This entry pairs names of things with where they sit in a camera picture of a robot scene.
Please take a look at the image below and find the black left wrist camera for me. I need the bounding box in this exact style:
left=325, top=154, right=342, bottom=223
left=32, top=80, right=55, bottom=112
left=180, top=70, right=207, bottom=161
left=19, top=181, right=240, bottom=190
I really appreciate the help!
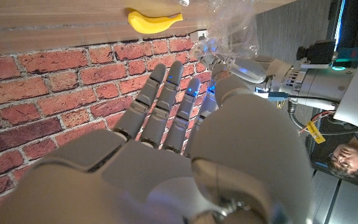
left=296, top=40, right=337, bottom=65

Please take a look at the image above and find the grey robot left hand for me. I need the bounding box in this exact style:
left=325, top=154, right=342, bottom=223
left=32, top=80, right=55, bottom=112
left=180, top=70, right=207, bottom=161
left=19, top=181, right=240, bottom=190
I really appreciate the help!
left=199, top=52, right=354, bottom=111

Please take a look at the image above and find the thin black left hand cable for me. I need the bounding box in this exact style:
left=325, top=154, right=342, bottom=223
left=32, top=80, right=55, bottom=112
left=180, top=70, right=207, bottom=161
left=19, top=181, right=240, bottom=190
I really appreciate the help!
left=267, top=91, right=341, bottom=105

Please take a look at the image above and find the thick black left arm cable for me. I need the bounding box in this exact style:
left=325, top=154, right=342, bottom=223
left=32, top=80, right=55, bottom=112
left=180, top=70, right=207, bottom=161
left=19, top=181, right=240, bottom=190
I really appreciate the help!
left=287, top=101, right=358, bottom=136

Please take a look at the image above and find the yellow toy banana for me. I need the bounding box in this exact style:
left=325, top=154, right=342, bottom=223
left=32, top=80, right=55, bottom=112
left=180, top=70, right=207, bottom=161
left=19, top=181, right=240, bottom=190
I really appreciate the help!
left=127, top=10, right=184, bottom=35

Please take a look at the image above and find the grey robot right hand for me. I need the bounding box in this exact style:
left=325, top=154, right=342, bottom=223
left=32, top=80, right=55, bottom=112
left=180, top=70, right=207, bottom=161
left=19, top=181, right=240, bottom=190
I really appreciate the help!
left=0, top=60, right=316, bottom=224

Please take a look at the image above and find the person with glasses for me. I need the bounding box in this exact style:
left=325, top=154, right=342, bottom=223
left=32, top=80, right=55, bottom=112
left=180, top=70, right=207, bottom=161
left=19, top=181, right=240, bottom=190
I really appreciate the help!
left=326, top=132, right=358, bottom=181

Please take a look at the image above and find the clear plastic wrap sheet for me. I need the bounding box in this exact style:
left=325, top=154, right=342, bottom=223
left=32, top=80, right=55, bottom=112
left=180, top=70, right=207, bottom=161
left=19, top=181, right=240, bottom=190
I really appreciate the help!
left=178, top=0, right=260, bottom=60

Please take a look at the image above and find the white power strip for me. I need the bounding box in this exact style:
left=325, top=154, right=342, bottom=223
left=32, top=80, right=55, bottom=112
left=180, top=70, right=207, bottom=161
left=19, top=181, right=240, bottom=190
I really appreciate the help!
left=190, top=29, right=209, bottom=43

